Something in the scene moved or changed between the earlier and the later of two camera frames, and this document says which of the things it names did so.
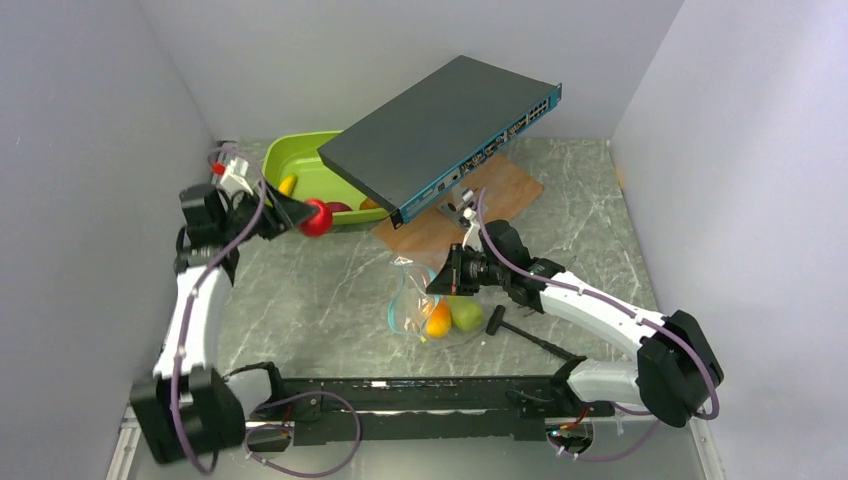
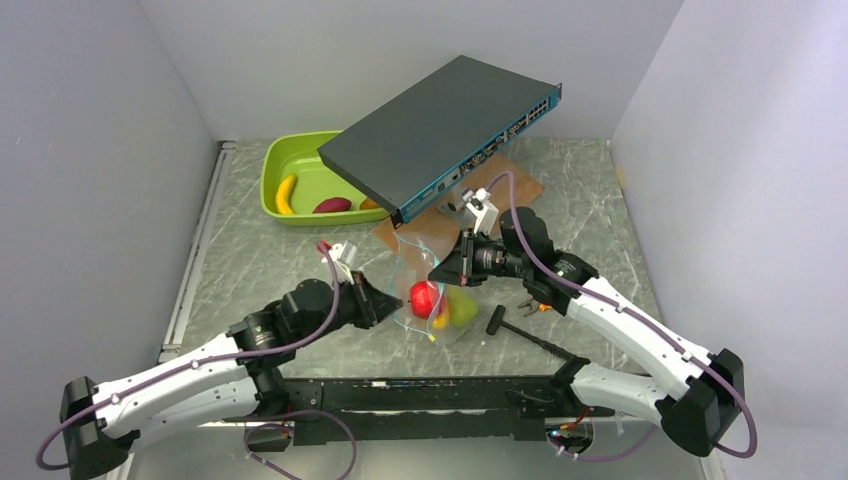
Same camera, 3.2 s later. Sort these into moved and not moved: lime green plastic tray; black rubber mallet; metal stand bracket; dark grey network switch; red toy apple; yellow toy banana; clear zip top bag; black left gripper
Moved: black left gripper; red toy apple; clear zip top bag
Not moved: yellow toy banana; black rubber mallet; lime green plastic tray; dark grey network switch; metal stand bracket
